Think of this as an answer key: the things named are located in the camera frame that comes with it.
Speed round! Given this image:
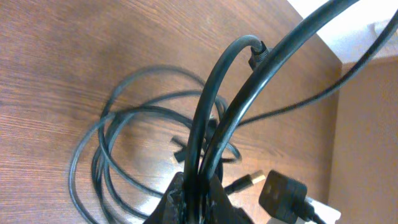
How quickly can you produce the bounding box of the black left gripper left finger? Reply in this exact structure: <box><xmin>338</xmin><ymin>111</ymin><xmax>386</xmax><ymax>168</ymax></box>
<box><xmin>144</xmin><ymin>172</ymin><xmax>186</xmax><ymax>224</ymax></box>

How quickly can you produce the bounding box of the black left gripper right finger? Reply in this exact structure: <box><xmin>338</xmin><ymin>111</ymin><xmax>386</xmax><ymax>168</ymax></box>
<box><xmin>205</xmin><ymin>176</ymin><xmax>253</xmax><ymax>224</ymax></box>

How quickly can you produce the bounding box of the black USB cable bundle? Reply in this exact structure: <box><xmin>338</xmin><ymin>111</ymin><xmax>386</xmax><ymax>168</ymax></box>
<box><xmin>68</xmin><ymin>0</ymin><xmax>398</xmax><ymax>224</ymax></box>

